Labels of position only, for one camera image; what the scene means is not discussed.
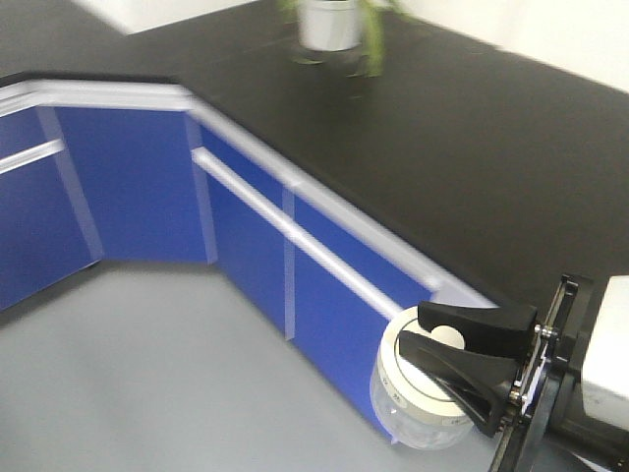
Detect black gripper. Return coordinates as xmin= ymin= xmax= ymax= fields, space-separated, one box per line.
xmin=398 ymin=274 xmax=593 ymax=471

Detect glass jar with white lid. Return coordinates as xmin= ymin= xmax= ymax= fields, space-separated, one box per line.
xmin=370 ymin=306 xmax=474 ymax=450

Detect potted green plant near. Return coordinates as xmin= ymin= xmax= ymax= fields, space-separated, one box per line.
xmin=276 ymin=0 xmax=417 ymax=78

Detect blue lab cabinets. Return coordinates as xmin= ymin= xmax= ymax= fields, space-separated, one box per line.
xmin=1 ymin=80 xmax=487 ymax=425

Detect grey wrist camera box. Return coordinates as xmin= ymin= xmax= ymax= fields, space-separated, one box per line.
xmin=549 ymin=274 xmax=629 ymax=443

